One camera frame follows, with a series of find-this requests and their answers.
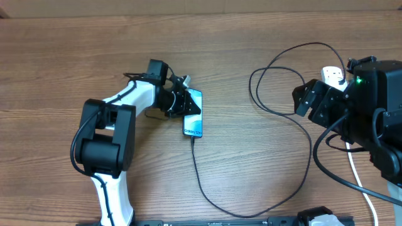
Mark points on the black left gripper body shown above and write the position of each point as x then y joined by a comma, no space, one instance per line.
173,103

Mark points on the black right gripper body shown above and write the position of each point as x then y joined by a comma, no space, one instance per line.
331,110

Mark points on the Samsung Galaxy smartphone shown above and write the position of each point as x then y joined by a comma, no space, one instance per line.
192,125

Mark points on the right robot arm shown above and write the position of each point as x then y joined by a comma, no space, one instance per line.
367,112

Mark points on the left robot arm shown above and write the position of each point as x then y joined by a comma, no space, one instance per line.
103,146

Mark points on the white charger adapter plug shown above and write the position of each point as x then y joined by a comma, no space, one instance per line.
340,85

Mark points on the white power strip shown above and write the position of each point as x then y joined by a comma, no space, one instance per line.
330,73

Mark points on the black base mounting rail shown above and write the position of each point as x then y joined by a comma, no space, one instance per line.
314,216

